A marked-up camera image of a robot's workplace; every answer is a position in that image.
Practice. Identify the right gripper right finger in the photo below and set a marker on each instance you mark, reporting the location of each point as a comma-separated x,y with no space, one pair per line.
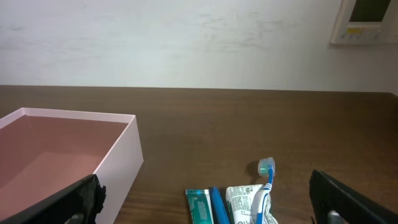
335,202

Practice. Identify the green toothpaste tube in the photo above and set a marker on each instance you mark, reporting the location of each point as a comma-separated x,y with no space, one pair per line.
200,206

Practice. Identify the blue white toothbrush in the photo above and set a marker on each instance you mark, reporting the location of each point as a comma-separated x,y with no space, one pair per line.
265,168

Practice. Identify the white wall control panel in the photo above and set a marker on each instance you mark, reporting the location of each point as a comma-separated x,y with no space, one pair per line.
365,22

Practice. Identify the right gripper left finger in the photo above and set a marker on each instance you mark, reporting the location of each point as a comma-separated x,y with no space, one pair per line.
80,203

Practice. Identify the white crumpled sachet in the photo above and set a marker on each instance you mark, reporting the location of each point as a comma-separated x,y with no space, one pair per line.
242,203

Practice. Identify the white cardboard box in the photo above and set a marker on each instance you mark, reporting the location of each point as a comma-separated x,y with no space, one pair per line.
43,151

